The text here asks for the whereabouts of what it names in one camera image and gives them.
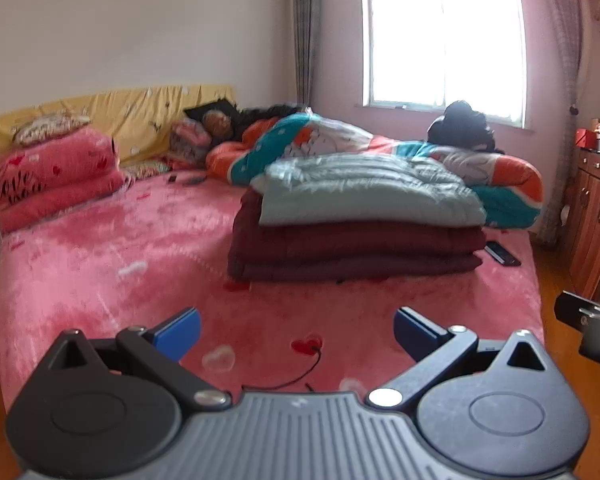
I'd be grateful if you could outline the pink patterned pillow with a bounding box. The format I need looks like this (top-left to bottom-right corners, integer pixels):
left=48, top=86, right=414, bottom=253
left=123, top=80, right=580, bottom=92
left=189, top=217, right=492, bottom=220
left=169, top=119, right=213, bottom=166

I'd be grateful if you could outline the wooden cabinet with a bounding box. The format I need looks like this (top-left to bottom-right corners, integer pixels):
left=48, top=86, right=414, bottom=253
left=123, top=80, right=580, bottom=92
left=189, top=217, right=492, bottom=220
left=562, top=147, right=600, bottom=301

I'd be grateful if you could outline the beige patterned pillow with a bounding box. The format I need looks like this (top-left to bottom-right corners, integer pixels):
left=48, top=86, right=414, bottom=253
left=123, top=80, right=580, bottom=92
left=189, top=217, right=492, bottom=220
left=11, top=112, right=92, bottom=147

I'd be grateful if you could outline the black clothes pile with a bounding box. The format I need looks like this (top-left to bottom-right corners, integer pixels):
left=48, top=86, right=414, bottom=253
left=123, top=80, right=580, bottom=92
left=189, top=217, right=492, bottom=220
left=426, top=100, right=506, bottom=155

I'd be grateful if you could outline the red box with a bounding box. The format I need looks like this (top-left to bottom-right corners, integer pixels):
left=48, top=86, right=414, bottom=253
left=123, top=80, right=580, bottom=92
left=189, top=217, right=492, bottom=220
left=574, top=128, right=600, bottom=151

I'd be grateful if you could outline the pink folded blanket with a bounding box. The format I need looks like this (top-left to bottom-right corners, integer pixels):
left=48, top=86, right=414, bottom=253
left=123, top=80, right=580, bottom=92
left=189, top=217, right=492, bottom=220
left=0, top=127, right=128, bottom=233

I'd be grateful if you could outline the light grey down jacket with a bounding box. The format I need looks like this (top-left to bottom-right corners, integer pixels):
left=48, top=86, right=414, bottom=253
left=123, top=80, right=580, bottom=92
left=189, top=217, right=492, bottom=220
left=250, top=152, right=487, bottom=227

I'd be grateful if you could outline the grey checked curtain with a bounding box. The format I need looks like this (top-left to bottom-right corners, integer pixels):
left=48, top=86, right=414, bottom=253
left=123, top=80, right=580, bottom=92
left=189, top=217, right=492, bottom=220
left=287, top=0, right=323, bottom=108
left=537, top=0, right=588, bottom=246

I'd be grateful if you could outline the bright window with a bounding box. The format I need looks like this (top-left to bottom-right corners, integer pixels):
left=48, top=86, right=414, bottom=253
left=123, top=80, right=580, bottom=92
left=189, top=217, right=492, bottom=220
left=362, top=0, right=527, bottom=128

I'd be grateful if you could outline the smartphone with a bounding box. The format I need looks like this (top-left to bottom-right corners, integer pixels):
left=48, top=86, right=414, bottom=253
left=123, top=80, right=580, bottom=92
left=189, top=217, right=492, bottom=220
left=484, top=241, right=522, bottom=267

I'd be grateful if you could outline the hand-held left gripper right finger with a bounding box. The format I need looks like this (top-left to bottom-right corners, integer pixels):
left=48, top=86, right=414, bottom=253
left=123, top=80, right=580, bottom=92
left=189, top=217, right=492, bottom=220
left=365, top=306, right=556, bottom=410

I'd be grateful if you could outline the maroon folded quilt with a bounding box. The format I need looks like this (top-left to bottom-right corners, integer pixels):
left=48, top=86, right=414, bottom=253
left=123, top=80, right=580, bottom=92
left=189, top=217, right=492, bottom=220
left=232, top=190, right=487, bottom=261

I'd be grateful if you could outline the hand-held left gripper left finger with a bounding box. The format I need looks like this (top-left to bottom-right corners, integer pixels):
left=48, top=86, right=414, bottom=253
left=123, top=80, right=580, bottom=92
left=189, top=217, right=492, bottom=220
left=42, top=307, right=231, bottom=408

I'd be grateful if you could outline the bed with pink fleece blanket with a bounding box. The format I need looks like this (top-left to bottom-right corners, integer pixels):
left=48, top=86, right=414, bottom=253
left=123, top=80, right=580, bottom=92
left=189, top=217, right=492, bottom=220
left=0, top=165, right=546, bottom=411

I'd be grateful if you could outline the teal and orange quilt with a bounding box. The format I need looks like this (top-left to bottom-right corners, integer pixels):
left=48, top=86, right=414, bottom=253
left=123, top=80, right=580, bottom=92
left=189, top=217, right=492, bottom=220
left=205, top=112, right=543, bottom=228

